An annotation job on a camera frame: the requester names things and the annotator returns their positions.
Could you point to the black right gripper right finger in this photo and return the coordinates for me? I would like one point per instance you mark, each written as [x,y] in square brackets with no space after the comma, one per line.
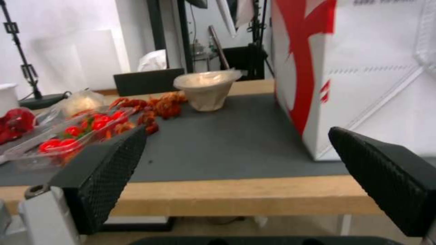
[385,176]

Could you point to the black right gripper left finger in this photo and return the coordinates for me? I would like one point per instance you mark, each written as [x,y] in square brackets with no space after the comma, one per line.
[102,173]

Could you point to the clear disposable takeout box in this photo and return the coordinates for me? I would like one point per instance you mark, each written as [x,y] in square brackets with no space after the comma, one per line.
[61,137]

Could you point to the clear bag with white food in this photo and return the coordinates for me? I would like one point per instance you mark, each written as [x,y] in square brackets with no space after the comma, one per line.
[83,100]

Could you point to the white and red delivery bag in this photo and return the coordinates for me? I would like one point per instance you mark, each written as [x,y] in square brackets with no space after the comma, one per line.
[354,76]

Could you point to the white plastic bag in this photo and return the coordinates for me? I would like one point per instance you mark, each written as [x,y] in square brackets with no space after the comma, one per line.
[153,61]

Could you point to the red crayfish pile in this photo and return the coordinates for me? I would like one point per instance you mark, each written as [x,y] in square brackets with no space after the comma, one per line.
[136,112]

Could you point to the fried chicken pieces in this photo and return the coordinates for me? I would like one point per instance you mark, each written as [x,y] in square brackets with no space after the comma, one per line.
[168,104]

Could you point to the red plastic food item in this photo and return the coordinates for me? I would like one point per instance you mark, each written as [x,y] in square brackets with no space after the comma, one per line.
[15,122]

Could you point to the black chair back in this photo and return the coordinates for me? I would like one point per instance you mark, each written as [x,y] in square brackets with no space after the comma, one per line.
[148,81]

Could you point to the white container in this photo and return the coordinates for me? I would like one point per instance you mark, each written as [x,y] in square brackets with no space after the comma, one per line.
[7,98]

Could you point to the dark grey table mat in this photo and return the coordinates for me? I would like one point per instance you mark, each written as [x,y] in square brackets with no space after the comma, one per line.
[218,137]

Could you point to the black tripod stand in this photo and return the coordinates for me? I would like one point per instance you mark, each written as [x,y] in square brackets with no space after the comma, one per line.
[24,66]

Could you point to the beige paper bowl with film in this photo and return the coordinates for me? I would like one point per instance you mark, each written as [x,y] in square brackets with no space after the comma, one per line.
[206,89]

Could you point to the black equipment case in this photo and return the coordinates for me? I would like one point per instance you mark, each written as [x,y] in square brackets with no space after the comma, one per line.
[243,62]

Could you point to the black light stand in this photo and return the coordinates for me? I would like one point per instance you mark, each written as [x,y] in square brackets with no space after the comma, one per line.
[259,35]

